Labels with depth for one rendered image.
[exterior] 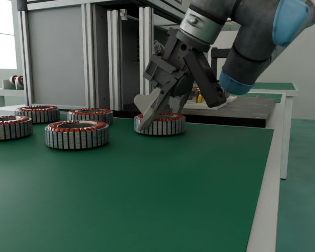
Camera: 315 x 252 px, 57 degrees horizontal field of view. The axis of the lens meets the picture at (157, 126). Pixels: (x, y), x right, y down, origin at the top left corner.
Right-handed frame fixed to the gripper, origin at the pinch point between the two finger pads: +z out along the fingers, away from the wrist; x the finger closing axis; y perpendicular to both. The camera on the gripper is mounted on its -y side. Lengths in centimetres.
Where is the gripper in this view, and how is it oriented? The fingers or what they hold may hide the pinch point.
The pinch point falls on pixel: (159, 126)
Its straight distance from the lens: 64.2
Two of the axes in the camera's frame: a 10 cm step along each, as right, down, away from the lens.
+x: -5.1, 1.6, -8.5
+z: -4.3, 8.1, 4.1
